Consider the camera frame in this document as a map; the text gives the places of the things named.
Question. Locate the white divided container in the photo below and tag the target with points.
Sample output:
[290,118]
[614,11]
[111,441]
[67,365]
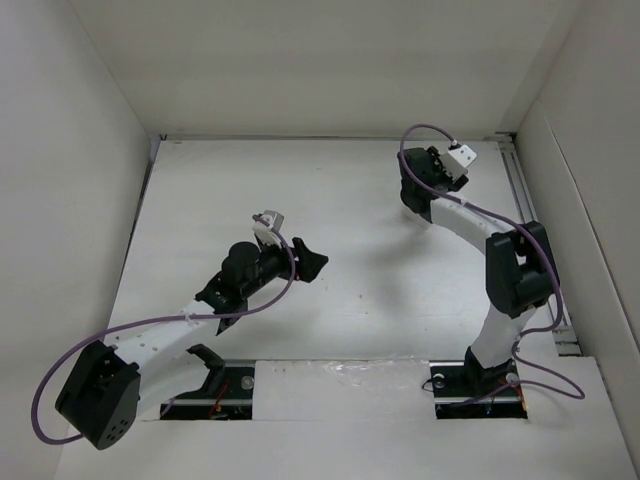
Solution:
[415,219]

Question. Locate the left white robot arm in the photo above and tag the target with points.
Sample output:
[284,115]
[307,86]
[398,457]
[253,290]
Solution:
[111,384]

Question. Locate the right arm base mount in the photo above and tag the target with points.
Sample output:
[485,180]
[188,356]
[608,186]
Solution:
[463,389]

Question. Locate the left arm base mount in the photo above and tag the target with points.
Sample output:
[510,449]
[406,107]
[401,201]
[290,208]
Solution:
[225,393]

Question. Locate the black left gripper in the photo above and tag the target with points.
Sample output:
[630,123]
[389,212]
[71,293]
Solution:
[309,262]

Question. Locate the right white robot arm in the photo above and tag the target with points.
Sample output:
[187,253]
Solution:
[520,272]

